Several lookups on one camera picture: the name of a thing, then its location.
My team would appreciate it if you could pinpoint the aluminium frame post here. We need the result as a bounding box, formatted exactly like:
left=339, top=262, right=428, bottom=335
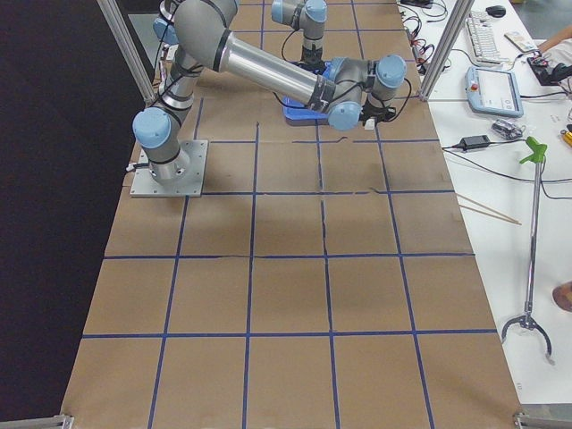
left=418, top=0, right=474, bottom=101

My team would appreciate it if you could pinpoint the black computer mouse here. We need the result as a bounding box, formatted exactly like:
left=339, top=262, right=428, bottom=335
left=485, top=5, right=507, bottom=19

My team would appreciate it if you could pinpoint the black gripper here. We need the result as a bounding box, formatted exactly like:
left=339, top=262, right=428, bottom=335
left=359, top=100, right=397, bottom=125
left=299, top=49, right=326, bottom=74

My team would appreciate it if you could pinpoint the brown paper table cover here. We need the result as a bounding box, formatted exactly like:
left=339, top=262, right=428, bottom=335
left=57, top=0, right=524, bottom=429

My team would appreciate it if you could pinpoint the white keyboard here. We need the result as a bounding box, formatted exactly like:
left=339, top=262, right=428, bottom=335
left=465, top=11, right=503, bottom=66

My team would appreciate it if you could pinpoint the green handled reacher grabber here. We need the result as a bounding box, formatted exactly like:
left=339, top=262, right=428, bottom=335
left=501, top=136, right=555, bottom=366

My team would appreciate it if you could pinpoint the wooden chopstick pair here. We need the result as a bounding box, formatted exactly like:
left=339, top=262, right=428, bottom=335
left=456, top=193, right=522, bottom=225

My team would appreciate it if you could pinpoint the black power adapter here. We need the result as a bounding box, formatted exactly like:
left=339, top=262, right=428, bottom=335
left=459, top=135, right=491, bottom=151

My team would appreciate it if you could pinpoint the teach pendant tablet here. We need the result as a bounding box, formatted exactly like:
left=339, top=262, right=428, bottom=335
left=466, top=66, right=524, bottom=118

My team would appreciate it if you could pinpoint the black joystick controller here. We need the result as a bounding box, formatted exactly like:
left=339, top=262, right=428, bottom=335
left=526, top=56, right=571, bottom=86

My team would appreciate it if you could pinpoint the person hand at desk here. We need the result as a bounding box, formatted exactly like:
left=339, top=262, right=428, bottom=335
left=538, top=40, right=559, bottom=57

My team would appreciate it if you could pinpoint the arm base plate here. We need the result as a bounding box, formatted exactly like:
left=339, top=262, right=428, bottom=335
left=130, top=139, right=208, bottom=198

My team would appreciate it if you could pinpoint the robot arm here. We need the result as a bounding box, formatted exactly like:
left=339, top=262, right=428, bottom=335
left=132, top=1, right=407, bottom=196
left=271, top=0, right=327, bottom=74

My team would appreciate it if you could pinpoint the blue plastic tray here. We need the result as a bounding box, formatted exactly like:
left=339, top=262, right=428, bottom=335
left=277, top=63, right=336, bottom=124

